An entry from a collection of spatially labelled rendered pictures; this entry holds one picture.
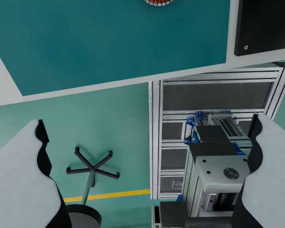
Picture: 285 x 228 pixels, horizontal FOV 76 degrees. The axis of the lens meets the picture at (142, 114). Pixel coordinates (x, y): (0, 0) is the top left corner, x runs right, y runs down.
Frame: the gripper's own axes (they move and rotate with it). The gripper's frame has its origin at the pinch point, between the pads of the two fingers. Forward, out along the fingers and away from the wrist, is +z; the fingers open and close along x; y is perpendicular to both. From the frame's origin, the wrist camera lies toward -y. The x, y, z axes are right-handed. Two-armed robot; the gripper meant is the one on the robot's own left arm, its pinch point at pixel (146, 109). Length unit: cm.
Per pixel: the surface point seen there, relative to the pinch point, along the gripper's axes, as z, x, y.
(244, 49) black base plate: 38.1, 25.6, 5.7
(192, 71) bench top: 40.4, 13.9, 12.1
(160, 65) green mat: 40.2, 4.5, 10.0
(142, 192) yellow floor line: 116, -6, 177
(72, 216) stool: 60, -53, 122
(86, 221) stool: 60, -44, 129
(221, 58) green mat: 40.1, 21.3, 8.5
